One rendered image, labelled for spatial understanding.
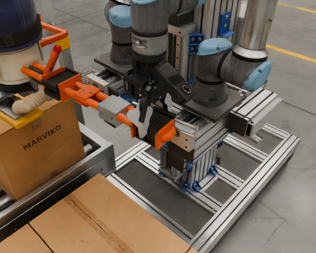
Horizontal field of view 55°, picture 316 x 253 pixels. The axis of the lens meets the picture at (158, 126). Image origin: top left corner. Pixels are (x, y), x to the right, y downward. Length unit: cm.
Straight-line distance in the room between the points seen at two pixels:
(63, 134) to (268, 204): 144
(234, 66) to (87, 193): 91
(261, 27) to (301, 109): 228
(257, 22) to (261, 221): 145
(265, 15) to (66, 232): 113
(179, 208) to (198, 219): 13
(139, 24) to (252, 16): 47
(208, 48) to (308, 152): 182
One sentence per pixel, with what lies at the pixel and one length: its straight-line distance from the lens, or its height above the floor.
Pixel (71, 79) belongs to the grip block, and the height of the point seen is 126.
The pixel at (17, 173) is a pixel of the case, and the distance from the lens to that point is 146.
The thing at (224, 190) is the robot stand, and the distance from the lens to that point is 197.
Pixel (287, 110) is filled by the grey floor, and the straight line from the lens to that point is 316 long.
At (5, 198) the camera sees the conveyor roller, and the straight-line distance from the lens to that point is 163.
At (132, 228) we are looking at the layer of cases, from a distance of 138.
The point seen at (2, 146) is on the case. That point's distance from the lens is 135.
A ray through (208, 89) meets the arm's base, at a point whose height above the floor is 111.
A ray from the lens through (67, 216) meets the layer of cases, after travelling 147.
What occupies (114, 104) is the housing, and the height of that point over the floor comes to 124.
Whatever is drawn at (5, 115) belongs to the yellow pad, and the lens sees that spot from 109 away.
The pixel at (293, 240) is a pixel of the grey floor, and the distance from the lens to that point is 215.
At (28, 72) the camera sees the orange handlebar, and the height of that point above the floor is 124.
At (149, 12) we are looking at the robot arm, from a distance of 60.
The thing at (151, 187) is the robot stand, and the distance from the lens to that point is 194.
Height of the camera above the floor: 171
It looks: 39 degrees down
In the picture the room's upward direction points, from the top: straight up
